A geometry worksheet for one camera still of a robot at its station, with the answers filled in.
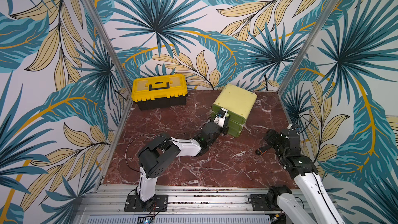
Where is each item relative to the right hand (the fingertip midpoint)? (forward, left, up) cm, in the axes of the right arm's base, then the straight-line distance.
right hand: (274, 135), depth 77 cm
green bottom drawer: (+8, +17, -9) cm, 21 cm away
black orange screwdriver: (-2, +2, -15) cm, 15 cm away
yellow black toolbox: (+33, +67, -1) cm, 74 cm away
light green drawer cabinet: (+18, +15, +4) cm, 24 cm away
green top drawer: (+10, +19, +3) cm, 21 cm away
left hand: (+12, +21, 0) cm, 25 cm away
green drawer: (+8, +17, -4) cm, 20 cm away
